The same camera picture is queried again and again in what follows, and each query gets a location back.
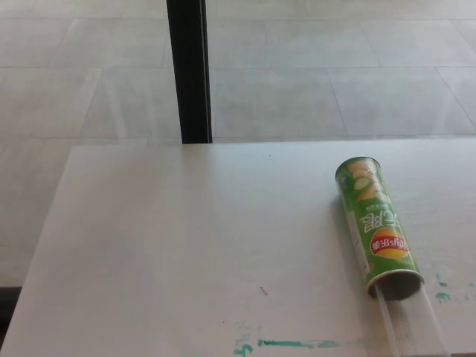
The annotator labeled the green chips can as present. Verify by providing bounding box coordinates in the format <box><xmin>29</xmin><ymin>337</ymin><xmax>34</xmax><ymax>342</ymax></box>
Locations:
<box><xmin>335</xmin><ymin>156</ymin><xmax>425</xmax><ymax>302</ymax></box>

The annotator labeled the clear plastic chips tray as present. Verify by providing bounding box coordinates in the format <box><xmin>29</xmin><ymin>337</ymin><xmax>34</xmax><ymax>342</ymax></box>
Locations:
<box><xmin>374</xmin><ymin>280</ymin><xmax>453</xmax><ymax>357</ymax></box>

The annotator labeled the black vertical window frame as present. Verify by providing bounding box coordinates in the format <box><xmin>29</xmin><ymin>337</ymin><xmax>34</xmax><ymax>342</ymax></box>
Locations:
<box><xmin>166</xmin><ymin>0</ymin><xmax>213</xmax><ymax>145</ymax></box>

